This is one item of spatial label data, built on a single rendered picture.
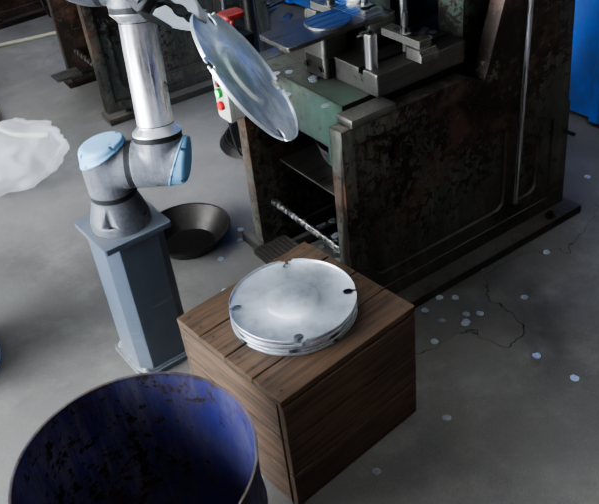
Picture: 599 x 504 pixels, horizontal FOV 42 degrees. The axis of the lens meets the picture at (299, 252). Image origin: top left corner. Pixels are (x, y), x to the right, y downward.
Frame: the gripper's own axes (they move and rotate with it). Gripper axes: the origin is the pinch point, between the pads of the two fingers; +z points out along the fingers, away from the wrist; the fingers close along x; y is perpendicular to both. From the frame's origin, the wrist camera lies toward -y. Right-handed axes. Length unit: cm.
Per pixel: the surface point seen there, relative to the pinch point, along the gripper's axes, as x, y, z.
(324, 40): -6, 50, 46
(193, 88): 62, 204, 81
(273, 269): 40, 10, 52
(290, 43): 0, 47, 37
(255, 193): 47, 71, 69
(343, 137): 8, 26, 53
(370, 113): 0, 28, 57
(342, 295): 31, -6, 61
